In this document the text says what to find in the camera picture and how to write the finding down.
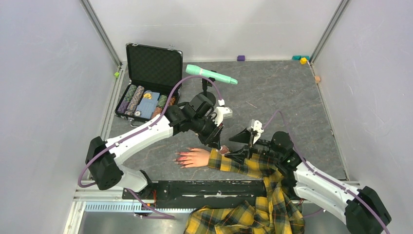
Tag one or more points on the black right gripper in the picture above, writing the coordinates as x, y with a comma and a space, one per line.
243, 136

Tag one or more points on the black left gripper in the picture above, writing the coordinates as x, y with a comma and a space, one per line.
213, 139

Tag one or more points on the pink nail polish bottle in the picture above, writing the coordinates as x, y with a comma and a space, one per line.
224, 150

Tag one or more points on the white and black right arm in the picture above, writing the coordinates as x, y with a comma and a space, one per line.
361, 210

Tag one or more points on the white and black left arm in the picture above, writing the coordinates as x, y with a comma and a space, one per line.
105, 158

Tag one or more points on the mannequin hand with stained nails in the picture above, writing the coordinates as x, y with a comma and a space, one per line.
194, 157

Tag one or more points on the black microphone stand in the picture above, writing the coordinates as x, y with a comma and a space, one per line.
206, 93

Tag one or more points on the mint green microphone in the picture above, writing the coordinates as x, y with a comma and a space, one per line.
196, 70

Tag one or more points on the black poker chip case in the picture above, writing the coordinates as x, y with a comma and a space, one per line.
153, 74

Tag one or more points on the teal block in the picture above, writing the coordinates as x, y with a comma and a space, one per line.
299, 57

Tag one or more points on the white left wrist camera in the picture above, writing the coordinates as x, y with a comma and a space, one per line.
221, 112

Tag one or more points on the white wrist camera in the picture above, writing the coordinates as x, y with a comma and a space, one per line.
221, 112
256, 129

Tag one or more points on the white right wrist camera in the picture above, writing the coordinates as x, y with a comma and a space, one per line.
256, 129

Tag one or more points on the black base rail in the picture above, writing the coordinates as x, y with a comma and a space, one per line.
195, 194

